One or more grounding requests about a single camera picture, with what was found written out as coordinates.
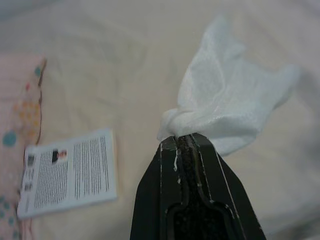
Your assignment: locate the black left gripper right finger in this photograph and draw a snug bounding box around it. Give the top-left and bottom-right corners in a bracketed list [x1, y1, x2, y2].
[188, 134, 267, 240]

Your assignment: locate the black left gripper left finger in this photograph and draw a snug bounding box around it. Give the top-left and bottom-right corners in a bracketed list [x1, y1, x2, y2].
[129, 136, 194, 240]

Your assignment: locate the white tissue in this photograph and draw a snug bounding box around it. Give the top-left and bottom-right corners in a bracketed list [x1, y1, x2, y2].
[156, 14, 301, 157]

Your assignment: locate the white printed booklet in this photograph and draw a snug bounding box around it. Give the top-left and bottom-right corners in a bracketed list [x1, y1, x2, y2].
[16, 127, 118, 220]

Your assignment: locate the white bed sheet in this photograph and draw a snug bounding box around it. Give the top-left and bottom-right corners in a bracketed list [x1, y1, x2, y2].
[0, 0, 320, 240]

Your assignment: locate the pink dotted cloth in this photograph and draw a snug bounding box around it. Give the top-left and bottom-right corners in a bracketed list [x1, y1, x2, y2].
[0, 53, 48, 240]

